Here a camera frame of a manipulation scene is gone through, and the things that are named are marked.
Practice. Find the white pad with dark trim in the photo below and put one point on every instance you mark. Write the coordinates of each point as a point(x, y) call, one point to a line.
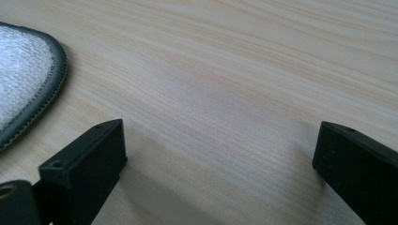
point(22, 72)

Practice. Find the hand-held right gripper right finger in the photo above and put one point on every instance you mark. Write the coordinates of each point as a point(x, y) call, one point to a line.
point(359, 168)

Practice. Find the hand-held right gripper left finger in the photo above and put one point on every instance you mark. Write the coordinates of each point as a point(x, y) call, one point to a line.
point(82, 168)

